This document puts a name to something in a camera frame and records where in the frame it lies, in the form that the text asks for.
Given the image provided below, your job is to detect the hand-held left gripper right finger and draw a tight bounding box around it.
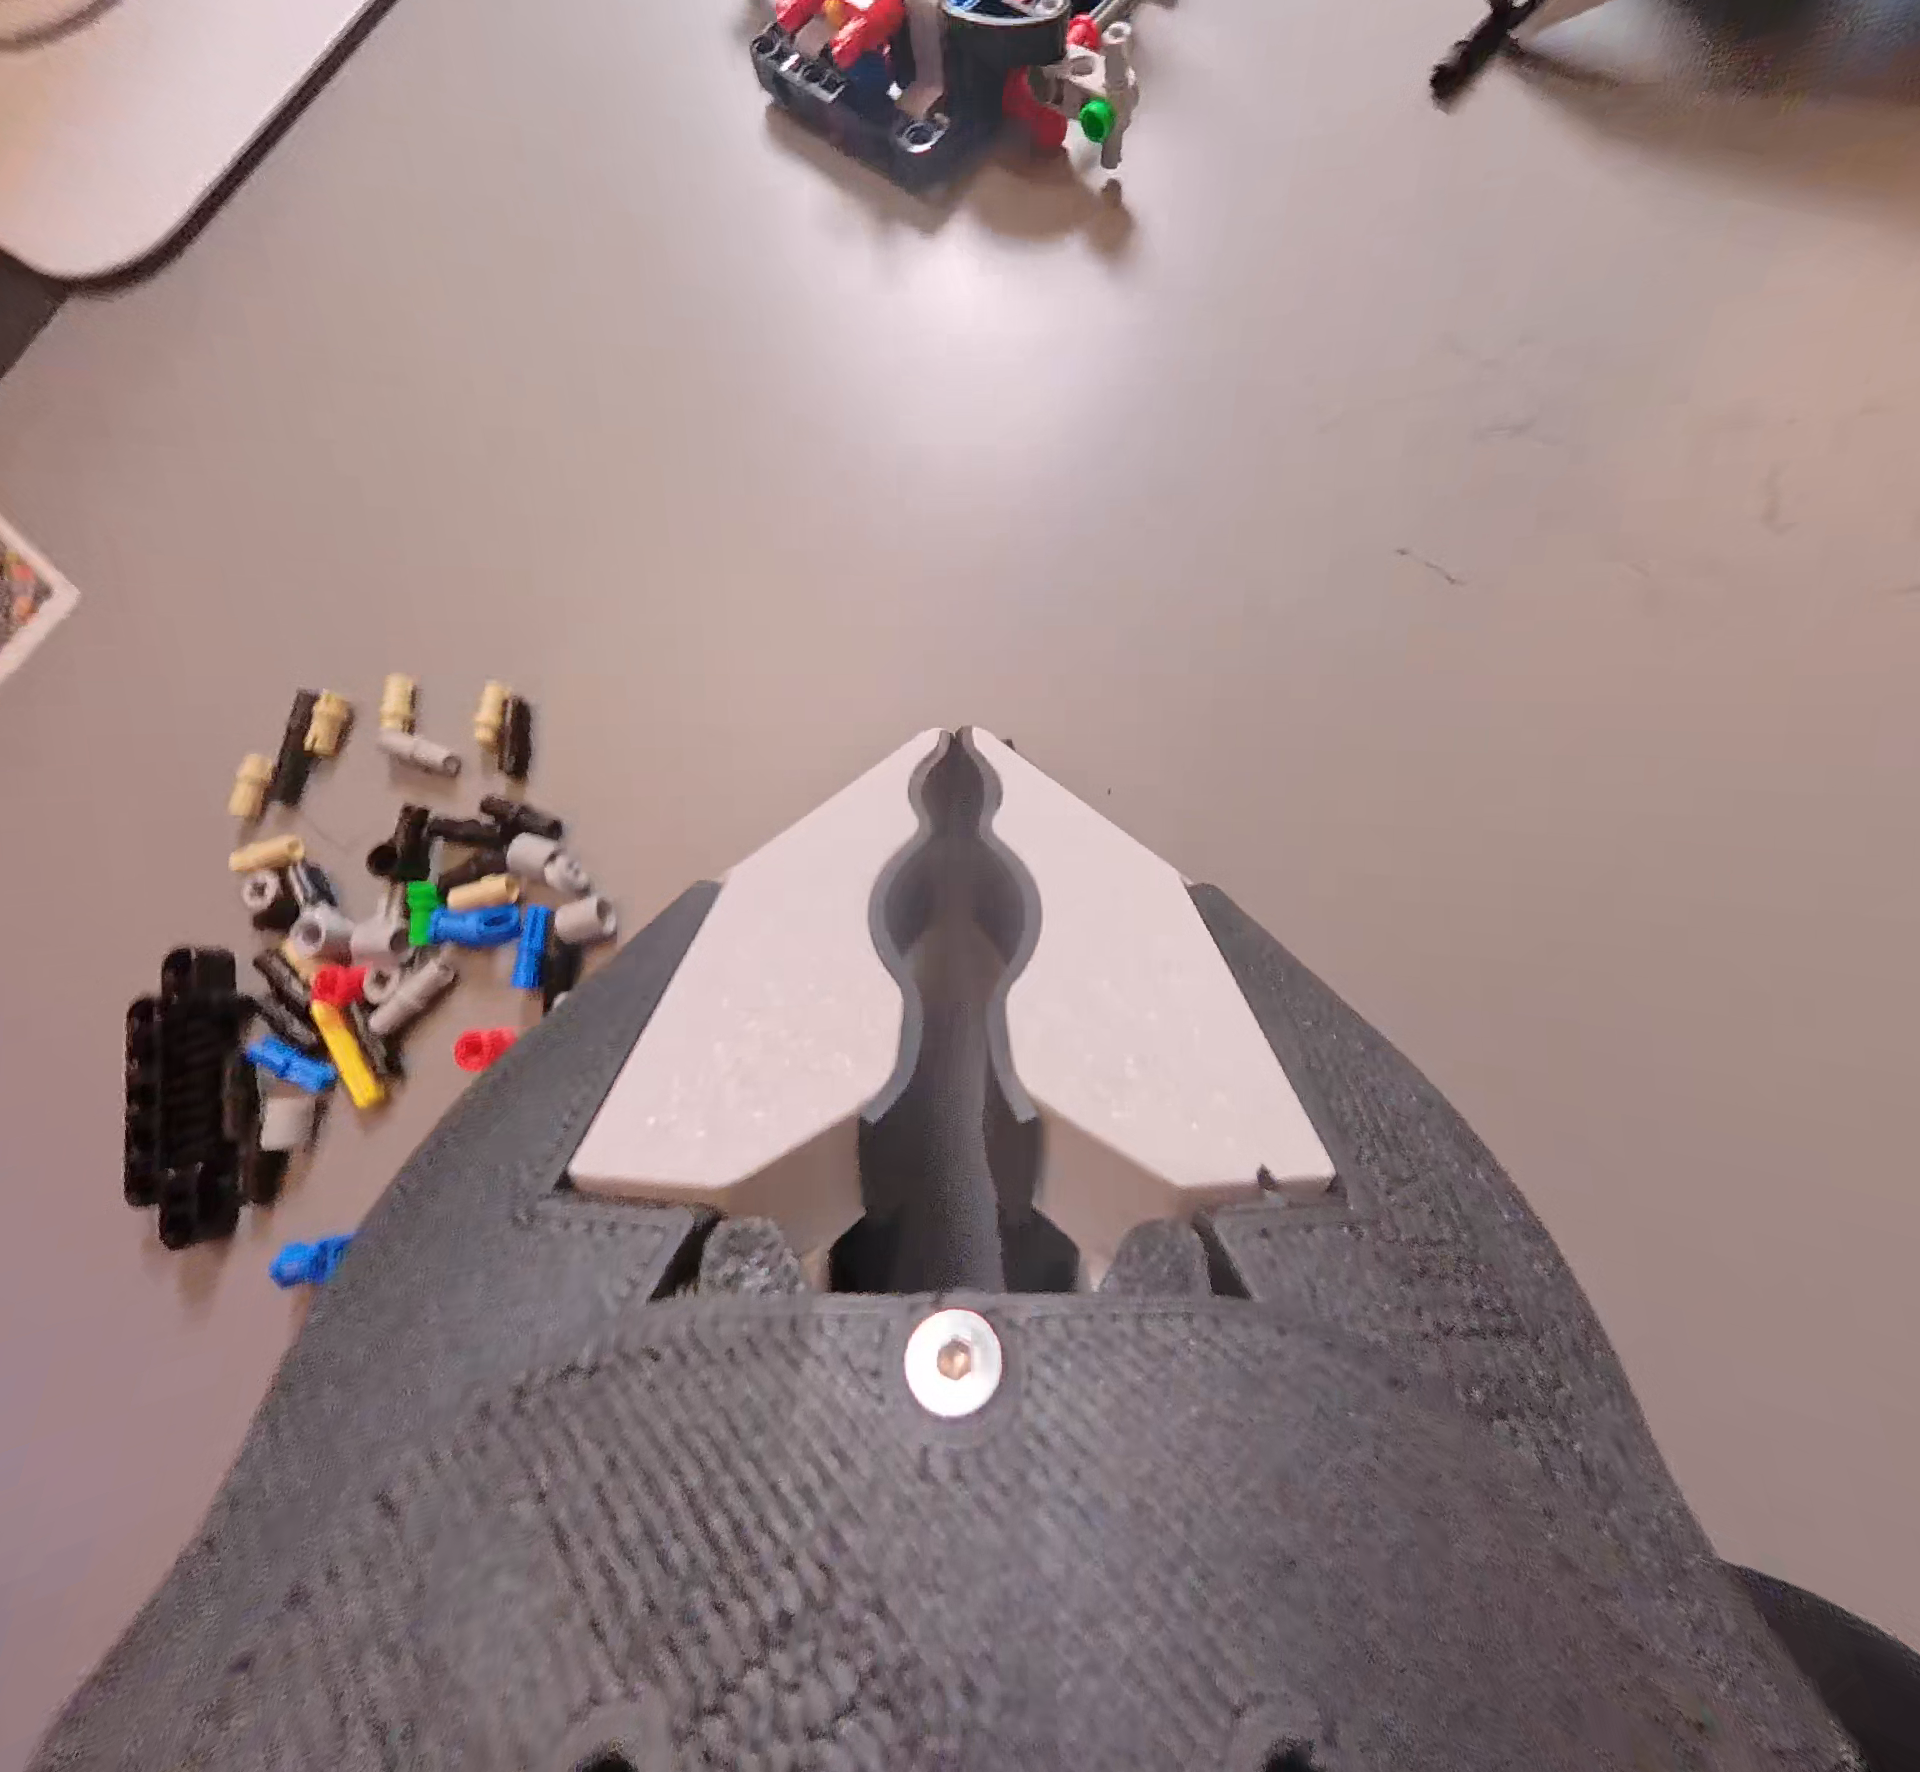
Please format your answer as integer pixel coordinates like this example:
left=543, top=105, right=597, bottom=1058
left=959, top=727, right=1341, bottom=1290

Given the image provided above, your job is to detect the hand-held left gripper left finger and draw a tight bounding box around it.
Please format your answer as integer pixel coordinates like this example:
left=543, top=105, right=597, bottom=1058
left=567, top=727, right=960, bottom=1287

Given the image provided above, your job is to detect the pile of lego pieces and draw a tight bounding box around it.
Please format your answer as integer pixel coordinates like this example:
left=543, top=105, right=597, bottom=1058
left=116, top=670, right=621, bottom=1288

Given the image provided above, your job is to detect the partly built lego assembly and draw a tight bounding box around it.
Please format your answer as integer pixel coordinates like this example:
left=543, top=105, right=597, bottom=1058
left=699, top=0, right=1189, bottom=204

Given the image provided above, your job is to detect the holographic sticker sheet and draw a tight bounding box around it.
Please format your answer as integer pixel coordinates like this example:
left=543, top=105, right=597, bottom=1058
left=0, top=508, right=83, bottom=690

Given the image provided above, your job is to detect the white book stand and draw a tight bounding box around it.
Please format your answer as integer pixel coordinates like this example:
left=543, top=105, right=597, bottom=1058
left=0, top=0, right=481, bottom=291

